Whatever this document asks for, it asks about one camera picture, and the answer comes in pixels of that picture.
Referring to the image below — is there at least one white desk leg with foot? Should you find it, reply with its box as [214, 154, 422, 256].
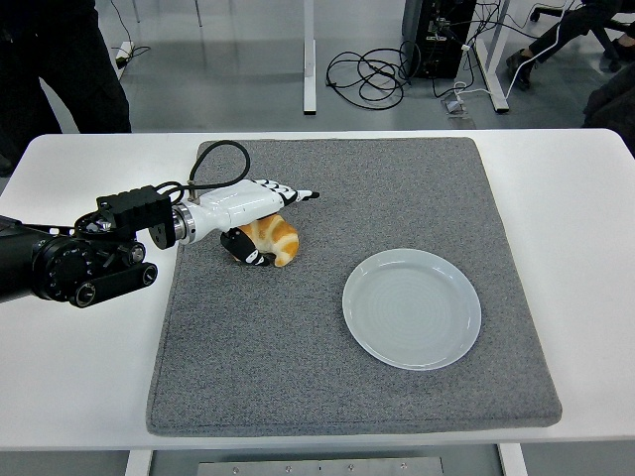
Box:
[473, 0, 512, 114]

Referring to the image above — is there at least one white desk leg straight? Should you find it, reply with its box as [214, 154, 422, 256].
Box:
[301, 0, 318, 116]

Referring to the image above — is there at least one black computer tower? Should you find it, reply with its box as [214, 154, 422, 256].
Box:
[401, 0, 477, 80]

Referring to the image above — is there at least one grey floor socket box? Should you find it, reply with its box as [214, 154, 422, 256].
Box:
[440, 94, 477, 120]

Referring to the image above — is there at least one pale blue round plate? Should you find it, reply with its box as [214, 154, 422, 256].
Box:
[341, 248, 483, 371]

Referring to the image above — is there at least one white cable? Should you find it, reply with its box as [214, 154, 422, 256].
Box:
[453, 0, 572, 100]

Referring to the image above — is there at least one white table leg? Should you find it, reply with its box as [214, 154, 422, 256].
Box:
[497, 442, 528, 476]
[123, 449, 154, 476]

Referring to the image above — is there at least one standing person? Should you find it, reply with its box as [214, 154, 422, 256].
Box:
[0, 0, 133, 175]

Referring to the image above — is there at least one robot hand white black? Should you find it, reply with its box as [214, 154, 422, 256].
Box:
[190, 179, 321, 269]

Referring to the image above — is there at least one seated person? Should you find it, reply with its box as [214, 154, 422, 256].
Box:
[505, 0, 635, 91]

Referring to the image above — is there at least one black floor cable tangle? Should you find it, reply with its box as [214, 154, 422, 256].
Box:
[325, 47, 413, 109]

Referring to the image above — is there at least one black office chair base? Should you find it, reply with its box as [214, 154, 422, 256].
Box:
[528, 3, 622, 73]

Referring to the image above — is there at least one croissant bread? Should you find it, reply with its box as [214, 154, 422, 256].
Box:
[237, 213, 302, 268]

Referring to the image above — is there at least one grey fabric mat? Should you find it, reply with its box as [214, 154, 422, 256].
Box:
[145, 137, 564, 438]

